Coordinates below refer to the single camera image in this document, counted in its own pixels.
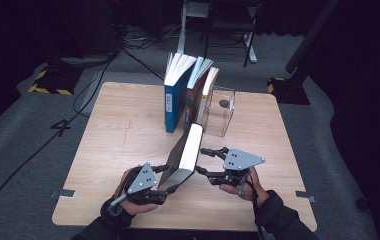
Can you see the person's left hand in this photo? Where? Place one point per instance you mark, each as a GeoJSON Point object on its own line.
{"type": "Point", "coordinates": [138, 209]}

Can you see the blue book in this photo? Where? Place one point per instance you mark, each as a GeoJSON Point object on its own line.
{"type": "Point", "coordinates": [173, 100]}

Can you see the black book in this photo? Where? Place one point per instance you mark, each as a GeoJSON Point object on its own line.
{"type": "Point", "coordinates": [191, 150]}

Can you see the grey tape piece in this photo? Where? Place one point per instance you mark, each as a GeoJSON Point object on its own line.
{"type": "Point", "coordinates": [306, 196]}
{"type": "Point", "coordinates": [65, 193]}

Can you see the yellow book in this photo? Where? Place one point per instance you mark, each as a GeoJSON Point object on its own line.
{"type": "Point", "coordinates": [204, 100]}

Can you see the black slanted pole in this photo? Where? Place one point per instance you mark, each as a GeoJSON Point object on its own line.
{"type": "Point", "coordinates": [311, 36]}

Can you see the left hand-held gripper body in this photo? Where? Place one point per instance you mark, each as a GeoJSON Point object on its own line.
{"type": "Point", "coordinates": [143, 181]}

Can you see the yellow black striped base plate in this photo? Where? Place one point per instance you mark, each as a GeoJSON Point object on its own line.
{"type": "Point", "coordinates": [54, 81]}
{"type": "Point", "coordinates": [288, 91]}

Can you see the white desk frame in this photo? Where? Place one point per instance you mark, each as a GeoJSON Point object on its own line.
{"type": "Point", "coordinates": [181, 40]}

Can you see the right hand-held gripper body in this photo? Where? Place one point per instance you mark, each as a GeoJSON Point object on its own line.
{"type": "Point", "coordinates": [241, 160]}

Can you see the person's right hand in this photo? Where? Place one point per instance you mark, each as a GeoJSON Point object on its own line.
{"type": "Point", "coordinates": [251, 191]}

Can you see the black round sticker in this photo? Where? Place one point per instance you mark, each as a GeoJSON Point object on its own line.
{"type": "Point", "coordinates": [224, 103]}

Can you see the black folding chair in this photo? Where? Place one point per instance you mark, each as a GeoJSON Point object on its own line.
{"type": "Point", "coordinates": [207, 40]}

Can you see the clear acrylic book rack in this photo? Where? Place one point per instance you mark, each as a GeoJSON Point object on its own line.
{"type": "Point", "coordinates": [221, 116]}

